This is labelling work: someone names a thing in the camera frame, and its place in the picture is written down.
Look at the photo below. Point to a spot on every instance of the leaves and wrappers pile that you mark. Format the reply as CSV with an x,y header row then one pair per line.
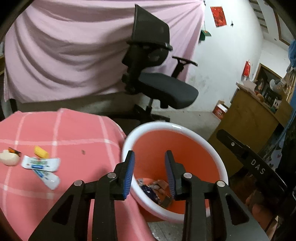
x,y
157,190

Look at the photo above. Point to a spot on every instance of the white round peel piece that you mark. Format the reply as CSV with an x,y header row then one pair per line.
x,y
8,158

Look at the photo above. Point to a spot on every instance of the wooden cabinet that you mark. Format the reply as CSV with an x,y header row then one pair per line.
x,y
250,122

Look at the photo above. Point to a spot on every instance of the orange white plastic basin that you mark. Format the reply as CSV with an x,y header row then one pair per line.
x,y
150,142

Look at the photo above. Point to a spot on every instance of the white blue toothpaste tube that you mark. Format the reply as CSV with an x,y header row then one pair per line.
x,y
44,168

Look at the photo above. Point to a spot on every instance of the red white small box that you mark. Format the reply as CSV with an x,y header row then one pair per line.
x,y
220,109

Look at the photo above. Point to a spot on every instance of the green cap on wall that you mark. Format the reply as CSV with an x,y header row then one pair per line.
x,y
203,35

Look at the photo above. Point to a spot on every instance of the black office chair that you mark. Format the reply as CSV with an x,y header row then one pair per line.
x,y
149,46

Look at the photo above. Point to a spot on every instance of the pink hanging sheet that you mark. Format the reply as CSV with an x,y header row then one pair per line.
x,y
58,50

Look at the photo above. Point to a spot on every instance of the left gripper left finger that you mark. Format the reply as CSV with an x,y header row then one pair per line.
x,y
68,218

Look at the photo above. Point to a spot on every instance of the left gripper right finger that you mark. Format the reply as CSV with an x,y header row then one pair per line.
x,y
230,219

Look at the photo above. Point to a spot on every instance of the red diamond wall poster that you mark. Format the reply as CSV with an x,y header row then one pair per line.
x,y
218,15

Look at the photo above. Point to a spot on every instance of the person's right hand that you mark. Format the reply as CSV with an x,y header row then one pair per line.
x,y
259,212

